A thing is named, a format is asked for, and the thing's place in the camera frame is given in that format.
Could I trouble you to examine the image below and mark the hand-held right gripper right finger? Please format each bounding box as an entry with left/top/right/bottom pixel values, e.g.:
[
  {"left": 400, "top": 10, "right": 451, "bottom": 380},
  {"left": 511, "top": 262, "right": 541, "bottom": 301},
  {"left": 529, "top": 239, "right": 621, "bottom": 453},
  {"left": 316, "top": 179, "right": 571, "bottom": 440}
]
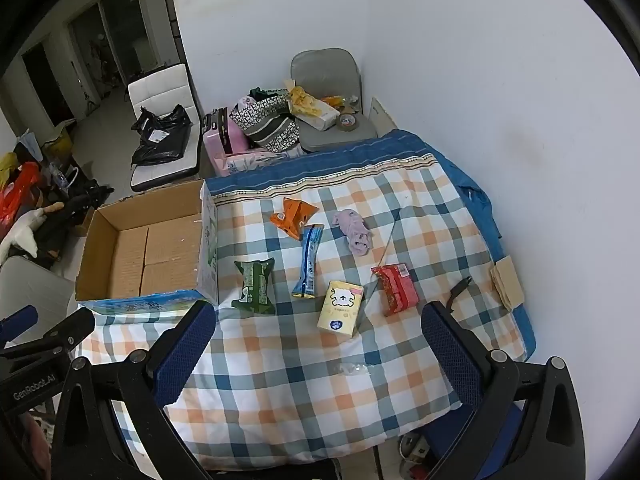
[{"left": 421, "top": 301, "right": 587, "bottom": 480}]

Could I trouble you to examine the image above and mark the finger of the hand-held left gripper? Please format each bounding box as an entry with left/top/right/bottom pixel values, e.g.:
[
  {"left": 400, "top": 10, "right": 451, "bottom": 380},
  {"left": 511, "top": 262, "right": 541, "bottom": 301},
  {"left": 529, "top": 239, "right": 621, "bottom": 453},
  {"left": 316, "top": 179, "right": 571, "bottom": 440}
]
[
  {"left": 0, "top": 307, "right": 96, "bottom": 361},
  {"left": 0, "top": 304, "right": 39, "bottom": 347}
]

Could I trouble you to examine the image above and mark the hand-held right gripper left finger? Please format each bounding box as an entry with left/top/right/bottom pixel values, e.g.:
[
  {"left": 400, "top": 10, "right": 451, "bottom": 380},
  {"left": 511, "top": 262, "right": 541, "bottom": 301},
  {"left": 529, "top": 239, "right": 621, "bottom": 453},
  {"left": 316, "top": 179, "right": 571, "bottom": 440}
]
[{"left": 51, "top": 301, "right": 217, "bottom": 480}]

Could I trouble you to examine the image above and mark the white side table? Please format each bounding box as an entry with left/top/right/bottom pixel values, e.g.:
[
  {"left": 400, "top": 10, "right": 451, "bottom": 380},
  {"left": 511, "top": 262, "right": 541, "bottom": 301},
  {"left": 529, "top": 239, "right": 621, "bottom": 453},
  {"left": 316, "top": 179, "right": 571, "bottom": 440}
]
[{"left": 0, "top": 255, "right": 77, "bottom": 322}]

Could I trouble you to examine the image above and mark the black clip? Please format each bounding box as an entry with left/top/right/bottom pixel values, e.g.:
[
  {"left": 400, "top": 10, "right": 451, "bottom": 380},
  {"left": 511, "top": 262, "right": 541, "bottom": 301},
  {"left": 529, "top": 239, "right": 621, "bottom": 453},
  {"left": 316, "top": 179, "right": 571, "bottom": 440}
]
[{"left": 446, "top": 275, "right": 474, "bottom": 312}]

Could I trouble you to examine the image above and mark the red snack packet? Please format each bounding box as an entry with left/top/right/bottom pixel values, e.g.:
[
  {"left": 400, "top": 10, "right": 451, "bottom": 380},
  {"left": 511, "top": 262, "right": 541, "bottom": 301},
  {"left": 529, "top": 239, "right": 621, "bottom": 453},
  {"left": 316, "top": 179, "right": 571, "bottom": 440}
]
[{"left": 370, "top": 263, "right": 420, "bottom": 317}]

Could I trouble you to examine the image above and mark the white plush goose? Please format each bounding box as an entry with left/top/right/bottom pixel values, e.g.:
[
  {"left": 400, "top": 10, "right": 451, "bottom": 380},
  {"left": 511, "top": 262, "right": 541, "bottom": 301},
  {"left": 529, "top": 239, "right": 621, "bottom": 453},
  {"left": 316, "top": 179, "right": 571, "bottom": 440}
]
[{"left": 0, "top": 202, "right": 66, "bottom": 262}]

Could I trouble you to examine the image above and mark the green snack packet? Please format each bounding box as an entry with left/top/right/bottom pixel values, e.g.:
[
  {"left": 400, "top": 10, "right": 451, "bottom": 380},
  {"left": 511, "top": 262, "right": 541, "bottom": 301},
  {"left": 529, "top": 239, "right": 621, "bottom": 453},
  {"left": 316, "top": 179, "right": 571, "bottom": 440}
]
[{"left": 231, "top": 258, "right": 277, "bottom": 316}]

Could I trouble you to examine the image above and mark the open cardboard box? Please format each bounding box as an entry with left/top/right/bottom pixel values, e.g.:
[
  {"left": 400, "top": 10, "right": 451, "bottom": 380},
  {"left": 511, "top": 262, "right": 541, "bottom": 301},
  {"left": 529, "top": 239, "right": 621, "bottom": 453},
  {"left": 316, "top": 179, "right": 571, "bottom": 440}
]
[{"left": 75, "top": 178, "right": 220, "bottom": 317}]

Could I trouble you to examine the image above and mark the white power strip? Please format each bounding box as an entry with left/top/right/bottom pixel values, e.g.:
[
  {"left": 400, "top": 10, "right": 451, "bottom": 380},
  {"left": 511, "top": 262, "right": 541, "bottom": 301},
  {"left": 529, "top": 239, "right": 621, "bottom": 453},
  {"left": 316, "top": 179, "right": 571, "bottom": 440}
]
[{"left": 398, "top": 434, "right": 432, "bottom": 478}]

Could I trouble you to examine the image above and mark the yellow tissue pack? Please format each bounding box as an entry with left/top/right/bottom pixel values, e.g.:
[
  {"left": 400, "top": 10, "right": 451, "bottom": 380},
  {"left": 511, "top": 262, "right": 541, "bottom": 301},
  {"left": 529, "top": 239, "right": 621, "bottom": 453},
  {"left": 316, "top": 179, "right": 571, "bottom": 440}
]
[{"left": 316, "top": 280, "right": 365, "bottom": 338}]

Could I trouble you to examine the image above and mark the plaid blanket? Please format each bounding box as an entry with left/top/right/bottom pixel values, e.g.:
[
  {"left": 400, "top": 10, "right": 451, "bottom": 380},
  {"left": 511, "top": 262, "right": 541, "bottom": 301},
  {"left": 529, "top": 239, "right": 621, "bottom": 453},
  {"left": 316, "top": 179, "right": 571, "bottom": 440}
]
[{"left": 75, "top": 164, "right": 530, "bottom": 473}]

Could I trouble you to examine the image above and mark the thin stick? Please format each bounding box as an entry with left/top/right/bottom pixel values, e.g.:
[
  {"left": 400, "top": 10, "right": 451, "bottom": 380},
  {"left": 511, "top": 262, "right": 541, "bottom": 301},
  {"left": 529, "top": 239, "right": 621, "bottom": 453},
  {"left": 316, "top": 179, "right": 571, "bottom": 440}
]
[{"left": 377, "top": 214, "right": 402, "bottom": 272}]

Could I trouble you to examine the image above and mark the black tripod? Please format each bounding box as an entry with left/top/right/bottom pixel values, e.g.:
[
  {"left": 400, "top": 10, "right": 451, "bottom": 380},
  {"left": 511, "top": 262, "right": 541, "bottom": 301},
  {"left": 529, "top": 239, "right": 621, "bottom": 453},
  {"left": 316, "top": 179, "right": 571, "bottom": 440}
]
[{"left": 34, "top": 182, "right": 115, "bottom": 262}]

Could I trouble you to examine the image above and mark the red plastic bag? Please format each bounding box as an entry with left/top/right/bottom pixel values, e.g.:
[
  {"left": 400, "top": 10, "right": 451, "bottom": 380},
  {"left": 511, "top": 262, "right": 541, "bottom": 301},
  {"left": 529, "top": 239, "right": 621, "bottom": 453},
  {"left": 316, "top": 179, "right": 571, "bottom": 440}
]
[{"left": 0, "top": 162, "right": 45, "bottom": 232}]

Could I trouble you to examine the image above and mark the blue snack packet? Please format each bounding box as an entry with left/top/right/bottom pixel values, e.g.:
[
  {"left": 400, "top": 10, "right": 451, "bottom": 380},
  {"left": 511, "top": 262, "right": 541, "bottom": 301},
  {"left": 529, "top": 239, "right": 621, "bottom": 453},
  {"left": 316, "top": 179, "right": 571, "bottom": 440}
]
[{"left": 291, "top": 225, "right": 324, "bottom": 300}]

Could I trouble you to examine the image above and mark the purple crumpled cloth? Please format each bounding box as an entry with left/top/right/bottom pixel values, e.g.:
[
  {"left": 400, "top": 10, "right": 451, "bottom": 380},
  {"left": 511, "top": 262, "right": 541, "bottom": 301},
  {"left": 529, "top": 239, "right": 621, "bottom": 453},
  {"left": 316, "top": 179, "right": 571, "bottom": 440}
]
[{"left": 333, "top": 209, "right": 374, "bottom": 256}]

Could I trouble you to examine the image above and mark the orange snack packet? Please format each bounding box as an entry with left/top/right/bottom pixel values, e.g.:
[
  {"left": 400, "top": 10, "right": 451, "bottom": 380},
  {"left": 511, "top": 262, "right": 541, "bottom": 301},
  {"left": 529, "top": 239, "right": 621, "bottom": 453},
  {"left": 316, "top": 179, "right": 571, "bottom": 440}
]
[{"left": 269, "top": 197, "right": 320, "bottom": 239}]

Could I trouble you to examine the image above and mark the floral tissue pack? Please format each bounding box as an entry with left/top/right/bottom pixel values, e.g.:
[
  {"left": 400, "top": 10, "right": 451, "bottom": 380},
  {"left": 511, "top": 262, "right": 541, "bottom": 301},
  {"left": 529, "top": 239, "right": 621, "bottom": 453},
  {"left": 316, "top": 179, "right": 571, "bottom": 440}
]
[{"left": 214, "top": 151, "right": 284, "bottom": 177}]

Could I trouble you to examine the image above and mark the pink suitcase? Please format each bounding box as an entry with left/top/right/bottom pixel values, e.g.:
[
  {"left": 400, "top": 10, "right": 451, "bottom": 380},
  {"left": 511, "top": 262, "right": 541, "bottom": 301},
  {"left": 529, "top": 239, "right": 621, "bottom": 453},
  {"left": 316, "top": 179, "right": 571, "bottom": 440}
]
[{"left": 202, "top": 107, "right": 252, "bottom": 172}]

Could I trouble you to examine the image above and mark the black plastic bag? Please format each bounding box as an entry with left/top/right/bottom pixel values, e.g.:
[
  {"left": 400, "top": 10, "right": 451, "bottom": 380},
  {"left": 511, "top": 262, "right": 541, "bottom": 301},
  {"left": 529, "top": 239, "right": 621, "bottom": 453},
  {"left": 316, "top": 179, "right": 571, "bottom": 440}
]
[{"left": 130, "top": 104, "right": 194, "bottom": 166}]

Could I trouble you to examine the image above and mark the patterned tote bag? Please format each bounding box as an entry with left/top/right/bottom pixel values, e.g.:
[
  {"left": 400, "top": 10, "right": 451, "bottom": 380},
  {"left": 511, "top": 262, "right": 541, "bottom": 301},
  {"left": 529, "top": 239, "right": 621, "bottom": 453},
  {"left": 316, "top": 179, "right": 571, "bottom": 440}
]
[{"left": 228, "top": 94, "right": 301, "bottom": 154}]

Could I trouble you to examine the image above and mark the flat cardboard piece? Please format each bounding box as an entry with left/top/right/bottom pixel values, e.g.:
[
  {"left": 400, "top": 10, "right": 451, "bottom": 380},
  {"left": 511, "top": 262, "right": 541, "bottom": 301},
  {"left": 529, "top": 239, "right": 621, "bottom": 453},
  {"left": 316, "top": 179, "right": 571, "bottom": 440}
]
[{"left": 369, "top": 97, "right": 399, "bottom": 137}]

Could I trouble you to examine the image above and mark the white padded chair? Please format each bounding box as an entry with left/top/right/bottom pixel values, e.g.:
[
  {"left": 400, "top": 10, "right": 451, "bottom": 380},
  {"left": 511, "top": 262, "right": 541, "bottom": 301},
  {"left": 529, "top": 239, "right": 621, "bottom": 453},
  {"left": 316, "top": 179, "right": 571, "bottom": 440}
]
[{"left": 127, "top": 63, "right": 205, "bottom": 192}]

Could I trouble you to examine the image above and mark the white tissue pack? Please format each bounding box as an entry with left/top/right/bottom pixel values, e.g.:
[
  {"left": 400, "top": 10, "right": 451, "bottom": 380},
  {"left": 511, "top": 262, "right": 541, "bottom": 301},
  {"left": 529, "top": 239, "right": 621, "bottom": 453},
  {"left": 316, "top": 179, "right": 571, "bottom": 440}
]
[{"left": 294, "top": 100, "right": 341, "bottom": 131}]

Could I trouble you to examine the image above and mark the yellow plastic bag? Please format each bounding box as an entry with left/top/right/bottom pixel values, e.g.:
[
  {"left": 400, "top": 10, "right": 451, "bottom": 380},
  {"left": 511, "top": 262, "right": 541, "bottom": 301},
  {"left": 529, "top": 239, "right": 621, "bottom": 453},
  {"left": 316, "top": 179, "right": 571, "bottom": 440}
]
[{"left": 283, "top": 79, "right": 322, "bottom": 116}]

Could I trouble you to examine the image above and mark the grey folding chair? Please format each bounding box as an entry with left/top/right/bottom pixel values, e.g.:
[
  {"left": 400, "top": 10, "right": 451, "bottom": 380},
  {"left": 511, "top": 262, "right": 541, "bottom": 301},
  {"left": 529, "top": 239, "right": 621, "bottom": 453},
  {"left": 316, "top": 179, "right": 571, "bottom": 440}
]
[{"left": 290, "top": 48, "right": 379, "bottom": 155}]

